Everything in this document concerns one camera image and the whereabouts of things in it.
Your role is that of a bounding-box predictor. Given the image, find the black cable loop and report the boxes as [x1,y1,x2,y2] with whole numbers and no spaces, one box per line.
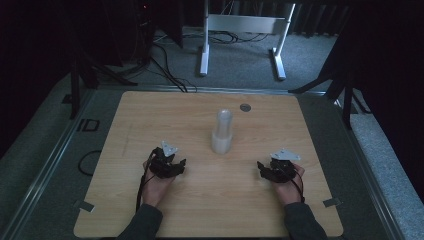
[77,149,103,177]

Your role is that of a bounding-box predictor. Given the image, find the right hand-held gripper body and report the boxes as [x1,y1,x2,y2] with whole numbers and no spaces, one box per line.
[269,148,302,184]

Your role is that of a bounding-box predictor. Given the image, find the person's right hand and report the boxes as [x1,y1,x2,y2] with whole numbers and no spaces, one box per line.
[273,164,306,206]

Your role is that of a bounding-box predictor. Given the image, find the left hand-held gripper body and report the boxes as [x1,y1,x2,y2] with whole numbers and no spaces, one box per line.
[148,140,179,180]

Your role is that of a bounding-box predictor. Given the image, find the person's left hand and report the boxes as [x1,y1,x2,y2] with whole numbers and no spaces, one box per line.
[141,159,176,208]

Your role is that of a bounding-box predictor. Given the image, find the white metal stand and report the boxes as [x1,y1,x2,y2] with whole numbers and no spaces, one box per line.
[198,0,297,81]

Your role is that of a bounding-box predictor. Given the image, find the black floor cable bundle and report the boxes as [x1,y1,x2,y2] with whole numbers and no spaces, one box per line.
[149,42,198,94]

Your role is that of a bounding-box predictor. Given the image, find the left hand-held gripper cable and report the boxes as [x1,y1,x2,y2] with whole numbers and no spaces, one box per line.
[135,148,158,213]

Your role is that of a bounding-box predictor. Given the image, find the right hand-held gripper cable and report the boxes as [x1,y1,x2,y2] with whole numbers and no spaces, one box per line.
[290,168,306,204]

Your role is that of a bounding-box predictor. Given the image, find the dark equipment rack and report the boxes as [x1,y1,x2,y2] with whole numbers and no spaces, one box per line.
[99,0,158,68]

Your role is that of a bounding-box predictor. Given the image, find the grey tape piece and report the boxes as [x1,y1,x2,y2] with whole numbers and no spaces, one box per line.
[78,200,96,213]
[322,197,343,208]

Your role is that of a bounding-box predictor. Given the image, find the black cables under stand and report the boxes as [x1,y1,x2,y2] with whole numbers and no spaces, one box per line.
[184,29,272,45]

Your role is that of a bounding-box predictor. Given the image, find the hand-held gripper cable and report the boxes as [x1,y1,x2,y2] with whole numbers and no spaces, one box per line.
[290,168,306,204]
[135,148,158,213]

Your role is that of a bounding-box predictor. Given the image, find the stack of clear plastic cups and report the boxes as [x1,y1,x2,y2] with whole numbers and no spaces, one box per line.
[211,108,234,155]

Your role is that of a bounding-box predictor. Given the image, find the black tripod stand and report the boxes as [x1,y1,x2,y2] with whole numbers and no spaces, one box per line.
[67,49,138,120]
[288,64,372,130]

